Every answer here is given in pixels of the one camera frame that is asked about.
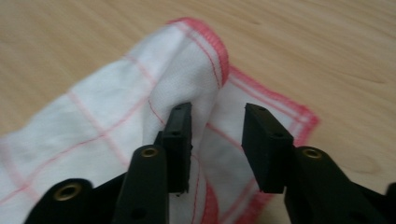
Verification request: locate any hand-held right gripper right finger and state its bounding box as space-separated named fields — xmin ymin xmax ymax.
xmin=242 ymin=103 xmax=390 ymax=224

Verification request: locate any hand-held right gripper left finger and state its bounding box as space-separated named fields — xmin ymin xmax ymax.
xmin=112 ymin=102 xmax=193 ymax=224

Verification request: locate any white cloth with red edge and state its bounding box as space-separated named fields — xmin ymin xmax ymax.
xmin=0 ymin=17 xmax=320 ymax=224

